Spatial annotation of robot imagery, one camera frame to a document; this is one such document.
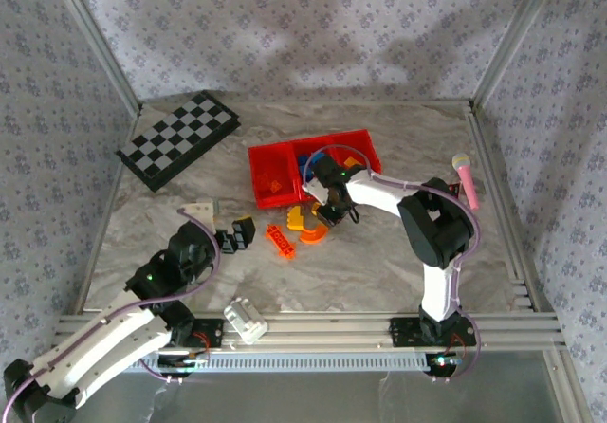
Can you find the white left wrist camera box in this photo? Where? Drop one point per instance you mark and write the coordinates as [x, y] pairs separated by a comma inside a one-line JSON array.
[[199, 209]]

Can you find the orange arch lego piece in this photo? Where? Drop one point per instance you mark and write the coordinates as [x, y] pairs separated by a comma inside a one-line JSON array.
[[313, 237]]

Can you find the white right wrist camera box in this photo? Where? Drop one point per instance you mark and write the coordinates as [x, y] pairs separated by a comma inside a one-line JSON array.
[[313, 189]]

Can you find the yellow stair-shaped lego piece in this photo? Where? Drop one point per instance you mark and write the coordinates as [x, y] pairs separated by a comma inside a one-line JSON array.
[[296, 219]]

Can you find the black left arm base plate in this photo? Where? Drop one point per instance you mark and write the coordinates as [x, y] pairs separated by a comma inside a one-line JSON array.
[[213, 333]]

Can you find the blue lego brick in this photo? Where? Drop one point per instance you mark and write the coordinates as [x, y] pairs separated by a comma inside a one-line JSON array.
[[303, 173], [317, 157], [302, 160]]

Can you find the long orange lego brick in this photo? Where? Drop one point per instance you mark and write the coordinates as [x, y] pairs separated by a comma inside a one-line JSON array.
[[281, 241]]

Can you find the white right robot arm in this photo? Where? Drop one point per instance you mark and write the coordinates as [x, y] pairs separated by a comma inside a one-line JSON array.
[[441, 290]]

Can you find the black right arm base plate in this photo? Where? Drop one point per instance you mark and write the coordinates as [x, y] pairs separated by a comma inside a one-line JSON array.
[[403, 330]]

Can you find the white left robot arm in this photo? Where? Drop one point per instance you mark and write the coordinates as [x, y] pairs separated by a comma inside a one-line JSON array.
[[109, 342]]

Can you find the pink toy microphone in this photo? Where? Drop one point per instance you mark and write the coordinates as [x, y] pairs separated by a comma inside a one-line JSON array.
[[467, 183]]

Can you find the aluminium frame post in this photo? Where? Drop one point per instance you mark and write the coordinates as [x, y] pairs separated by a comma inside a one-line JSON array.
[[517, 34], [99, 43]]

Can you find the red three-compartment plastic bin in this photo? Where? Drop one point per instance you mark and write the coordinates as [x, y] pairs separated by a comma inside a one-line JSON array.
[[266, 161]]

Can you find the small red triangle piece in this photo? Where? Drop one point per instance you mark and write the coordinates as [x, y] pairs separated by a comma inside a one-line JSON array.
[[456, 189]]

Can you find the aluminium mounting rail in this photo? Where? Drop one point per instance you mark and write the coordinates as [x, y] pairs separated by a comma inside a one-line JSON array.
[[332, 330]]

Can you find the yellow lego brick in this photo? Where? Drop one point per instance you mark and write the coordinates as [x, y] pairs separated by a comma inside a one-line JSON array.
[[351, 162]]

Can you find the aluminium table side rail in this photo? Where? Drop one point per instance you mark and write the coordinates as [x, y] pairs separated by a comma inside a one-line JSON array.
[[493, 233], [102, 233]]

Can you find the short orange lego brick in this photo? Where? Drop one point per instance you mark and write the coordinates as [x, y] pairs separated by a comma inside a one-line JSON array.
[[275, 186]]

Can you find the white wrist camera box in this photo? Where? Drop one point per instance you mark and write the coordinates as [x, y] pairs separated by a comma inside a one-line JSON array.
[[313, 189], [199, 209]]

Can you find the white ribbed plastic block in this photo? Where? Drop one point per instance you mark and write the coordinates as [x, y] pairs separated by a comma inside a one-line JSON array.
[[244, 321]]

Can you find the black and grey chessboard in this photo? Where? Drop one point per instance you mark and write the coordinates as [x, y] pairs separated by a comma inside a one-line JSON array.
[[175, 138]]

